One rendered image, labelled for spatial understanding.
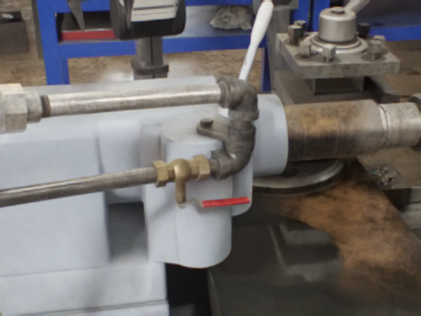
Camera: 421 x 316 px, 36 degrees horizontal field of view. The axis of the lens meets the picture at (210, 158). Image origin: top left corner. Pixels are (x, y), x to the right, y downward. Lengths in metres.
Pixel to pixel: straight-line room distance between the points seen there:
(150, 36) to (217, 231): 1.32
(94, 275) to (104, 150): 0.16
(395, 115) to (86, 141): 0.43
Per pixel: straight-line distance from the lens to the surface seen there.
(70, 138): 0.80
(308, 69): 1.05
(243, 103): 0.71
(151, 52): 2.09
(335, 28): 1.10
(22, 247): 0.85
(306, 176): 1.10
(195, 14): 2.98
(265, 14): 0.82
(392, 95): 1.09
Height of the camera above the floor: 1.50
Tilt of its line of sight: 28 degrees down
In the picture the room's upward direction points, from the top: straight up
